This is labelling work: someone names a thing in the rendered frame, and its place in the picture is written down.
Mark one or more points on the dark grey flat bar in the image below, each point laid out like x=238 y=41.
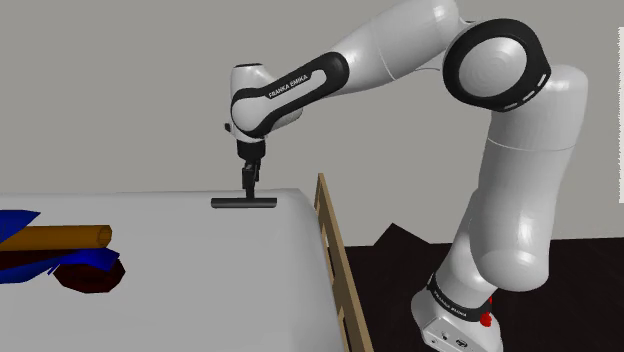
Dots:
x=229 y=202

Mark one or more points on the orange cylinder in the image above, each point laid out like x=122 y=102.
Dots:
x=58 y=237

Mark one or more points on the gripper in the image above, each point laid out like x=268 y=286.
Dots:
x=251 y=150

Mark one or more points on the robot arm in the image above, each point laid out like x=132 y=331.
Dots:
x=516 y=195

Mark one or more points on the dark red round cushion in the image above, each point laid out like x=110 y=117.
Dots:
x=90 y=278

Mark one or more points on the white bed with wooden frame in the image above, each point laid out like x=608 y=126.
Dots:
x=195 y=278

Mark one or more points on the blue cloth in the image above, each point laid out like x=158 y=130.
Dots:
x=83 y=258

